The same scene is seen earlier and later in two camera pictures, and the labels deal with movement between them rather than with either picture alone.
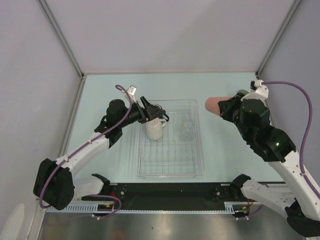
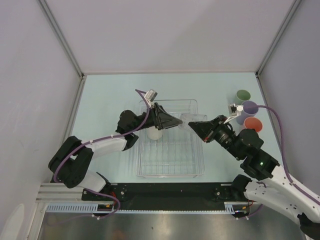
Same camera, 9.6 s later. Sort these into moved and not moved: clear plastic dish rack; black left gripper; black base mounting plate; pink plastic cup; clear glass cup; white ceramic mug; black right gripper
Moved: clear glass cup; black left gripper; pink plastic cup; black right gripper
Not moved: clear plastic dish rack; black base mounting plate; white ceramic mug
